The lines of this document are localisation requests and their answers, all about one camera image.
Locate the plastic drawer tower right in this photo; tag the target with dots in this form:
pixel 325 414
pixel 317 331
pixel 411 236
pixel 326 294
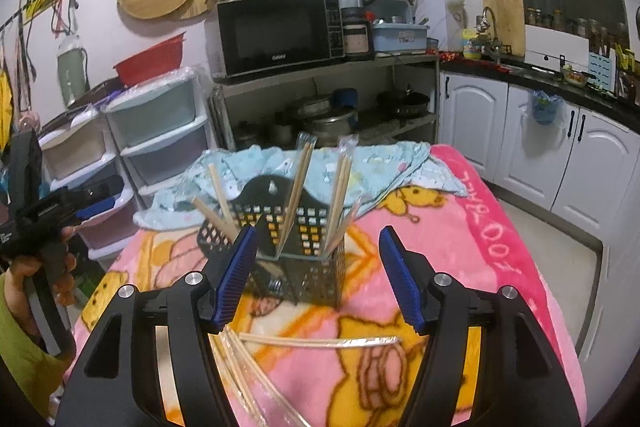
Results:
pixel 160 127

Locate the plastic drawer tower left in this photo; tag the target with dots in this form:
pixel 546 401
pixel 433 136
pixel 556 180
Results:
pixel 81 152

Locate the chopsticks crosswise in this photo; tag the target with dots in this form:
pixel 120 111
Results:
pixel 316 343

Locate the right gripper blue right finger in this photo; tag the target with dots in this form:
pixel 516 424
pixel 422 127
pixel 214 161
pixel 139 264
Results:
pixel 407 292

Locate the blue plastic bag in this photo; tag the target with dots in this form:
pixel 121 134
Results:
pixel 545 108

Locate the left hand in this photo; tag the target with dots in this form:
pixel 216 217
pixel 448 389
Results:
pixel 18 295

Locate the black microwave oven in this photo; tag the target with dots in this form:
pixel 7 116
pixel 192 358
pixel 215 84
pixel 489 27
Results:
pixel 249 37

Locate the light blue dish box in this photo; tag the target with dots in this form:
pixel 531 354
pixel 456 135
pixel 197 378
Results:
pixel 397 38

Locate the metal shelf rack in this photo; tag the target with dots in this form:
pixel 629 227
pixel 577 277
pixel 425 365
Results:
pixel 271 110

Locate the steel pot on shelf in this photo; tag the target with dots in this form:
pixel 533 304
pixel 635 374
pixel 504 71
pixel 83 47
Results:
pixel 328 128

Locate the pink cartoon blanket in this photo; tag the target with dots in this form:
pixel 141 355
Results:
pixel 469 237

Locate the wooden cutting board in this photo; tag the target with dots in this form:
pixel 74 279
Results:
pixel 510 21

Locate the chopsticks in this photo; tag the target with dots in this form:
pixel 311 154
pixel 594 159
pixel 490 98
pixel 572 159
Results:
pixel 220 195
pixel 228 229
pixel 239 384
pixel 346 149
pixel 259 373
pixel 305 145

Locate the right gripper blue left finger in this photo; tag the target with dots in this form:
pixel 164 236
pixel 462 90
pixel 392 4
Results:
pixel 228 273

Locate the plastic drawer tower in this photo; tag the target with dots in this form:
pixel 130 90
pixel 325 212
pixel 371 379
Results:
pixel 160 127
pixel 81 152

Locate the kitchen faucet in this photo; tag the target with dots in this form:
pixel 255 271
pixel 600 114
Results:
pixel 487 34

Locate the red plastic basin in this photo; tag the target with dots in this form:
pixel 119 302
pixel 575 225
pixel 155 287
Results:
pixel 155 61

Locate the black blender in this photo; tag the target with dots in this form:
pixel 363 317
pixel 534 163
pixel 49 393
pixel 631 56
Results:
pixel 357 29

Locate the white kitchen cabinets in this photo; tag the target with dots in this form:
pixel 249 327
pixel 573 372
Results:
pixel 573 190

